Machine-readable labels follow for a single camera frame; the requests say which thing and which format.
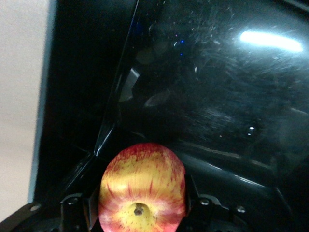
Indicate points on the black plastic box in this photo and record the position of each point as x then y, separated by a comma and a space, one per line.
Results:
193, 96

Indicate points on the red yellow apple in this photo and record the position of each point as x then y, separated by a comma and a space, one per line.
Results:
142, 188

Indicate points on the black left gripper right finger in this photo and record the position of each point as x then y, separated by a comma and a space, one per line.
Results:
205, 210

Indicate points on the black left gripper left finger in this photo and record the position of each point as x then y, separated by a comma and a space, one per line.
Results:
72, 212

